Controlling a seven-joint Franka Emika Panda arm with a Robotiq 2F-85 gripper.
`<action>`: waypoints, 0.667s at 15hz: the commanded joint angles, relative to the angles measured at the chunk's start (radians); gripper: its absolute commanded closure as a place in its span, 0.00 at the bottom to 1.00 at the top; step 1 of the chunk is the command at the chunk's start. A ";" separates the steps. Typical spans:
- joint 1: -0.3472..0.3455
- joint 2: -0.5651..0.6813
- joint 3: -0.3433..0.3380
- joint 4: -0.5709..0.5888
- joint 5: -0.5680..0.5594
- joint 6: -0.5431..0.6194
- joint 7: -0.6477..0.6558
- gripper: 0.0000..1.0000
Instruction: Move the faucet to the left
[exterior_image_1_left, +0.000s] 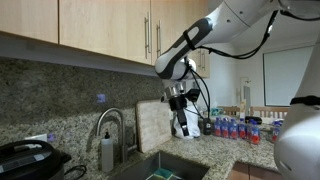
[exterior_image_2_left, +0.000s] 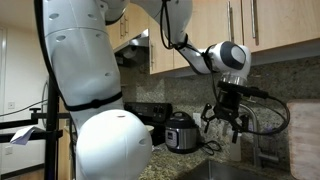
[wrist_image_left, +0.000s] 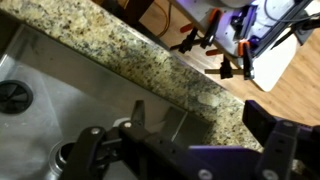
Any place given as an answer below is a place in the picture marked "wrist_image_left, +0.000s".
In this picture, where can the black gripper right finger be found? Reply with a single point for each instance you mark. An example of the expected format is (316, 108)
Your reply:
(283, 146)

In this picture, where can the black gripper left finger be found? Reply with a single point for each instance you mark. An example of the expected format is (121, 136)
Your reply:
(100, 146)

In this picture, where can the white robot base board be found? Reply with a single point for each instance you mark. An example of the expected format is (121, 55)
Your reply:
(276, 66)

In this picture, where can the stainless steel sink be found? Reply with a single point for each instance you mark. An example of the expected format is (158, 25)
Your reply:
(66, 86)

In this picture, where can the black bar clamp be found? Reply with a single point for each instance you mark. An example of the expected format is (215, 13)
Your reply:
(226, 69)

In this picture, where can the black sink drain stopper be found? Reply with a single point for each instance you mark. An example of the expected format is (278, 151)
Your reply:
(13, 96)

